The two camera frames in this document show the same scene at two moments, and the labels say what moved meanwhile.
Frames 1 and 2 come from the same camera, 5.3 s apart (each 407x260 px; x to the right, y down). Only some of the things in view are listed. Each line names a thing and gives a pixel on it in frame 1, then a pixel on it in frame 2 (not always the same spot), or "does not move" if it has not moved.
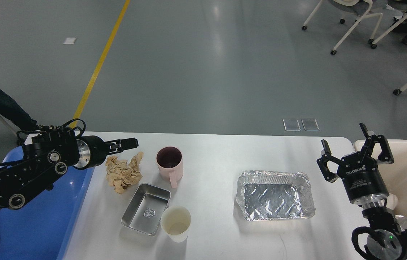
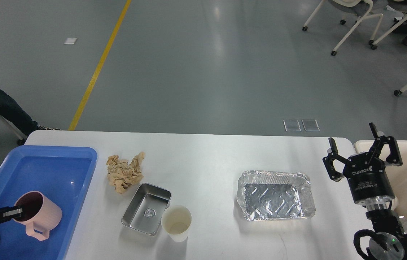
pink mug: x=170 y=161 → x=39 y=215
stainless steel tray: x=144 y=213 does not move
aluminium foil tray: x=262 y=195 does not move
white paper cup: x=175 y=221 does not move
